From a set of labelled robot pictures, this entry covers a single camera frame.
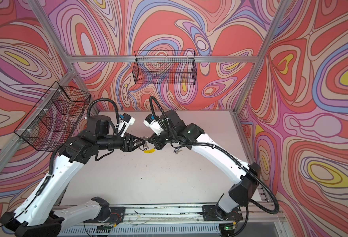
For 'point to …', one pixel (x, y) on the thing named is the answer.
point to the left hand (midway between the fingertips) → (143, 140)
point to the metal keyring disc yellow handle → (149, 151)
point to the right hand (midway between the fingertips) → (152, 143)
